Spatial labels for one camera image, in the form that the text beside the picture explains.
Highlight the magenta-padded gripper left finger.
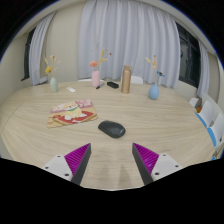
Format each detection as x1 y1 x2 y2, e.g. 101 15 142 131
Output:
42 143 92 186

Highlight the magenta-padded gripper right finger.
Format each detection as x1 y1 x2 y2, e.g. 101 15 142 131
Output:
132 142 183 186

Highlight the black computer mouse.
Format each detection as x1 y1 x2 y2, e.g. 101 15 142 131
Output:
97 120 127 139

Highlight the blue vase with dried flowers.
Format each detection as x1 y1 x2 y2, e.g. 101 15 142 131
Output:
144 54 166 101

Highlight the green vase with yellow flowers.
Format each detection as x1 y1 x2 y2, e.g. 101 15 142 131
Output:
44 54 62 94

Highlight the pink vase with orange flowers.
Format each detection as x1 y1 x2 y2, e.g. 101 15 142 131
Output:
88 48 113 89

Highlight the copper thermos bottle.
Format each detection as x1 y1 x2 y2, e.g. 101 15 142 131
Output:
120 65 133 94

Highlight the black rectangular case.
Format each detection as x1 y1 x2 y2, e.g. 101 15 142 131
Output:
106 81 120 89

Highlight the narrow white curtain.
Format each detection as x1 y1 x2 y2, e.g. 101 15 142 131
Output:
196 40 211 98
28 11 57 87

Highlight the dark window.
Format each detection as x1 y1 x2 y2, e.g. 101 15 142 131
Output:
21 28 36 82
175 22 202 88

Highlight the wide white curtain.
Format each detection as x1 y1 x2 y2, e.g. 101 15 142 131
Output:
77 0 181 89

